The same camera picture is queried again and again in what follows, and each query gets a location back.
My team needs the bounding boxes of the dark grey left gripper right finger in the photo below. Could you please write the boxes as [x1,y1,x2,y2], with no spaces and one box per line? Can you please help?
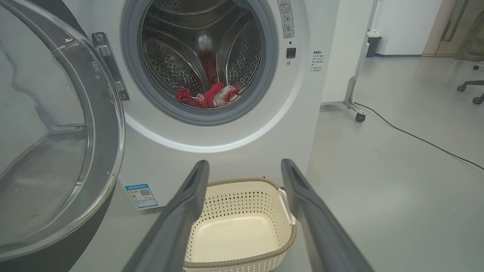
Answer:
[281,158,374,272]

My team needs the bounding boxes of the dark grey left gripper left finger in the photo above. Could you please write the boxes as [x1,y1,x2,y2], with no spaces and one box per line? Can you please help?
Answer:
[122,160,210,272]

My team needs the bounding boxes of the washing machine glass door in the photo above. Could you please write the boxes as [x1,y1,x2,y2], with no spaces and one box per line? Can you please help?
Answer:
[0,0,126,272]

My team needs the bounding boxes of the red and white cloth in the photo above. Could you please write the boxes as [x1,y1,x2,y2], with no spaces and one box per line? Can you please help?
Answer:
[175,82,241,109]

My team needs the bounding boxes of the cream perforated laundry basket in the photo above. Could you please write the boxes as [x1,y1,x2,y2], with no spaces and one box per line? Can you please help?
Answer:
[183,178,298,272]

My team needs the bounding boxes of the white front-load washing machine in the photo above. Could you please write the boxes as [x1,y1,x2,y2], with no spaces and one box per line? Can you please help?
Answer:
[62,0,341,212]

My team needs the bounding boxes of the blue energy label sticker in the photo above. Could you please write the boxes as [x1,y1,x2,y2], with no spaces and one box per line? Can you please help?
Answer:
[124,184,159,210]

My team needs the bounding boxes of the white rolling partition panel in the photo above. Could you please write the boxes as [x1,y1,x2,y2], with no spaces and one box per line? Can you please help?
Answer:
[321,0,379,123]

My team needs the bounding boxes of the black trash bin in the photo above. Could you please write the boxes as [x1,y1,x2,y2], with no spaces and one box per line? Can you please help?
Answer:
[366,30,382,58]

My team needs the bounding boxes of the black office chair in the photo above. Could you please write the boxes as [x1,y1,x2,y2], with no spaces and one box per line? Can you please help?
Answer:
[457,62,484,105]

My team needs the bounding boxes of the olive green jacket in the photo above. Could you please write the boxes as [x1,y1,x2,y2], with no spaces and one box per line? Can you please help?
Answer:
[454,11,484,63]

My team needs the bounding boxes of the black floor cable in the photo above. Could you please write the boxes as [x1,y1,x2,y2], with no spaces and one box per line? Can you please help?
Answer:
[354,103,484,170]

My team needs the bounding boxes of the wooden door with handle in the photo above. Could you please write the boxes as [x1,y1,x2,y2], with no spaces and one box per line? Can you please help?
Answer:
[423,0,484,58]

